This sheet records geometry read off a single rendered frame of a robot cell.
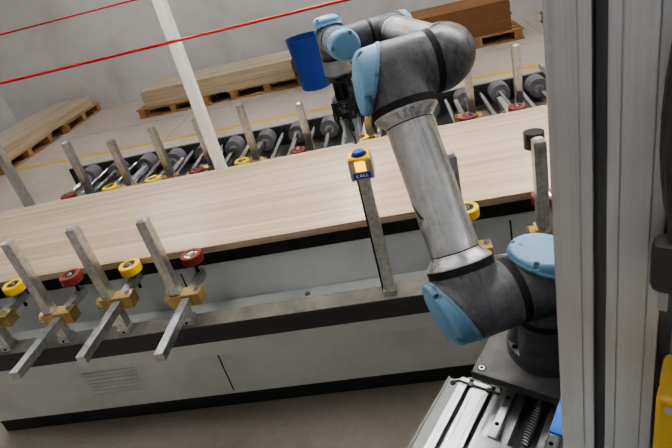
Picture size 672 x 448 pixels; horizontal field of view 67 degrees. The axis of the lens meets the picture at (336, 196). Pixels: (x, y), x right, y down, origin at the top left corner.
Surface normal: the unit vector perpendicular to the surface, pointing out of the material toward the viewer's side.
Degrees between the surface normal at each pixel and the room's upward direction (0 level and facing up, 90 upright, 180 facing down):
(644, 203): 90
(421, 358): 90
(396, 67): 62
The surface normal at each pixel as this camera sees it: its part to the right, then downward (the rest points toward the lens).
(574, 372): -0.56, 0.49
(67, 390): -0.06, 0.47
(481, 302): 0.07, -0.11
